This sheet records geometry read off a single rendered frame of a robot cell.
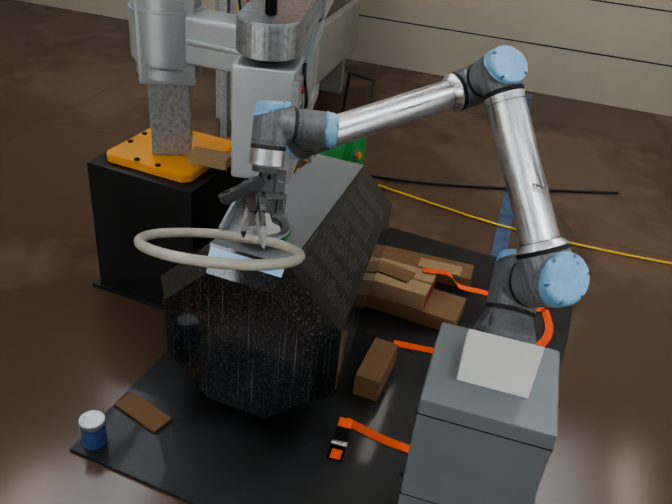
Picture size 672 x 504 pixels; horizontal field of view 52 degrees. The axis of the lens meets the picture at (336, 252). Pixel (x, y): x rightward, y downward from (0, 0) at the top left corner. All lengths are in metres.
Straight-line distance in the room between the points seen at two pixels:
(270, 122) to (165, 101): 1.73
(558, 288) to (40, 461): 2.12
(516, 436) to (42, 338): 2.39
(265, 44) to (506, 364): 1.25
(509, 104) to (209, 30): 1.62
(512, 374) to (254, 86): 1.25
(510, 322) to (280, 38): 1.14
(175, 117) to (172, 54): 0.34
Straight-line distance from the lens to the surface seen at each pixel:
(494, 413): 2.09
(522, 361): 2.08
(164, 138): 3.49
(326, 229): 2.88
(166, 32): 3.24
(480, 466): 2.21
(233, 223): 2.33
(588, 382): 3.70
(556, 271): 1.92
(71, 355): 3.52
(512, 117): 1.97
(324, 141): 1.76
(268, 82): 2.36
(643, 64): 7.71
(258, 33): 2.29
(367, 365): 3.22
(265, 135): 1.72
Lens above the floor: 2.26
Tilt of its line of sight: 32 degrees down
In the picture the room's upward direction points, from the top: 6 degrees clockwise
